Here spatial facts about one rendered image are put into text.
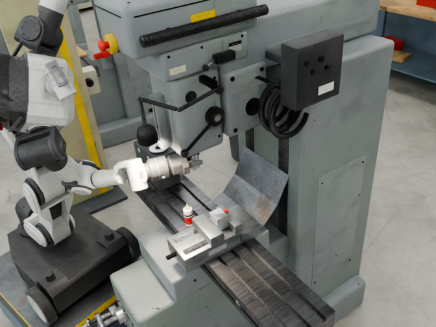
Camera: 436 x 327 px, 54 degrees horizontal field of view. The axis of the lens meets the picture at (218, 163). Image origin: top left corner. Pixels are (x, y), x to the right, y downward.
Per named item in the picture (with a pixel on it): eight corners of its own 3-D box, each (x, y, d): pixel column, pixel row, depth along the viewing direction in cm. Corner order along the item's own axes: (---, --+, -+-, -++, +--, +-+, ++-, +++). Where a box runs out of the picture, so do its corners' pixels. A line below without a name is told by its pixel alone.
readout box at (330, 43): (298, 113, 138) (300, 49, 126) (279, 104, 144) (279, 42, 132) (342, 95, 146) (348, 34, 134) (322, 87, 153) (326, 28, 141)
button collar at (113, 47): (113, 56, 132) (109, 37, 129) (106, 51, 136) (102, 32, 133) (119, 54, 133) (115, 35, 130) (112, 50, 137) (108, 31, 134)
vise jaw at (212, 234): (211, 246, 165) (210, 239, 163) (192, 226, 176) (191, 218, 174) (224, 240, 168) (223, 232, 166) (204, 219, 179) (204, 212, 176)
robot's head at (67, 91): (55, 104, 151) (63, 96, 144) (40, 78, 149) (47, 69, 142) (71, 97, 155) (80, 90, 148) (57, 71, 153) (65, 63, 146)
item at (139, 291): (158, 402, 204) (135, 323, 171) (131, 352, 227) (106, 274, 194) (288, 315, 238) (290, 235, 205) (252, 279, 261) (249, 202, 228)
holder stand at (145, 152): (159, 191, 209) (153, 157, 198) (139, 172, 224) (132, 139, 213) (181, 181, 214) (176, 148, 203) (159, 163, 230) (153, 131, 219)
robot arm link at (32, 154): (39, 176, 159) (19, 163, 146) (36, 156, 162) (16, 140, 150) (69, 167, 159) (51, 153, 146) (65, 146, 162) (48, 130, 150)
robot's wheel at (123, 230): (116, 251, 250) (109, 225, 239) (123, 246, 253) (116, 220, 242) (138, 266, 239) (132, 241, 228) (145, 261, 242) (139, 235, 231)
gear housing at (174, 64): (165, 85, 136) (161, 54, 130) (133, 64, 153) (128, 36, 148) (250, 58, 150) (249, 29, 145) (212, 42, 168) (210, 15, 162)
